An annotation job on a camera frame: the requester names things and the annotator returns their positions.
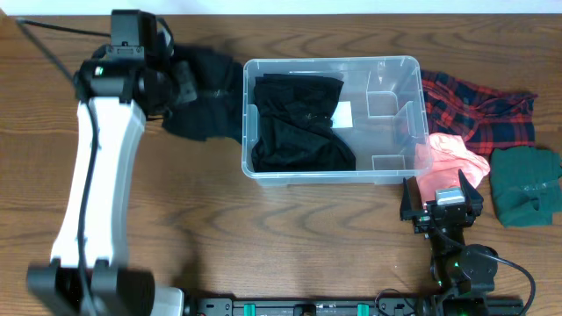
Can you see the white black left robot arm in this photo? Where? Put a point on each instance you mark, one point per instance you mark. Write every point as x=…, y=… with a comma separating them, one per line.
x=118, y=89

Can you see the dark green garment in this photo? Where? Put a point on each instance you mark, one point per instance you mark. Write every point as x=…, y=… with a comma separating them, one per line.
x=525, y=186

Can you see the pink garment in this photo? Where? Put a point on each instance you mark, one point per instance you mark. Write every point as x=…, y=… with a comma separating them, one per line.
x=448, y=155

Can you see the large black garment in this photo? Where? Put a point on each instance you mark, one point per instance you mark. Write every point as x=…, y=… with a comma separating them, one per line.
x=295, y=125

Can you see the red black plaid shirt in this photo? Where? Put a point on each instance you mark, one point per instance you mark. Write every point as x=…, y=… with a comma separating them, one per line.
x=484, y=118

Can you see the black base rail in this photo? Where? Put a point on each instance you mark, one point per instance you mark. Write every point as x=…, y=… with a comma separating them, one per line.
x=390, y=306

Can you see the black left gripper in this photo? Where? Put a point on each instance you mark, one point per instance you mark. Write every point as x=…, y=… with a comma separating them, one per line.
x=188, y=92

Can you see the dark navy garment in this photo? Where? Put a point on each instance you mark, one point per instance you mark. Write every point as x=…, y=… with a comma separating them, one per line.
x=217, y=112

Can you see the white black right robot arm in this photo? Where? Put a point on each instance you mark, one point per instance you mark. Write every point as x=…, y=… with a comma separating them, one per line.
x=464, y=273

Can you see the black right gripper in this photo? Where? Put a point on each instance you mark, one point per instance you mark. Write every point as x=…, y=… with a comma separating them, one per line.
x=423, y=219

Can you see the white label sticker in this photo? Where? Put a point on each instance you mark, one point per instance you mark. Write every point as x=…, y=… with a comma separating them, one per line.
x=342, y=116

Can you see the clear plastic storage container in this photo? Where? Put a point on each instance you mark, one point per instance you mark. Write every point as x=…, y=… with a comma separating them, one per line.
x=388, y=111

